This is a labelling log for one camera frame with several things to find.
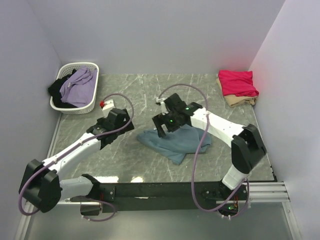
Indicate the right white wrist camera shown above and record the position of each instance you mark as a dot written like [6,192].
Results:
[162,104]

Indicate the folded tan t shirt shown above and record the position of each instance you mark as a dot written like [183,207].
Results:
[240,101]

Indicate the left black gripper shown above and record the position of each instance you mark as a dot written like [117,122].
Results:
[126,121]

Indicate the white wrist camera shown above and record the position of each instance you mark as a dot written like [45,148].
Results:
[162,104]
[107,105]

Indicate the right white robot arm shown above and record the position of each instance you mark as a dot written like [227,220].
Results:
[245,142]

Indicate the lilac t shirt in basket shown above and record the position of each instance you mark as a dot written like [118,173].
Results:
[79,89]

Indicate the white plastic laundry basket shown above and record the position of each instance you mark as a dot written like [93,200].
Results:
[67,69]

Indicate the black base beam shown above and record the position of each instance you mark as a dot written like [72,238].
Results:
[143,196]

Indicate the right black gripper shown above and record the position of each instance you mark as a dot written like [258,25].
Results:
[160,120]

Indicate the teal blue t shirt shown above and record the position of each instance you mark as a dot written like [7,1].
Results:
[175,145]

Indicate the black garment in basket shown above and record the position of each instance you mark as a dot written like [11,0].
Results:
[54,92]

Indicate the folded red t shirt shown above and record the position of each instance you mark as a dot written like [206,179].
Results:
[233,75]

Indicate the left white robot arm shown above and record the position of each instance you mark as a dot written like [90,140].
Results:
[43,183]

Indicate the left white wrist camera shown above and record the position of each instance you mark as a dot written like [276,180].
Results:
[107,105]

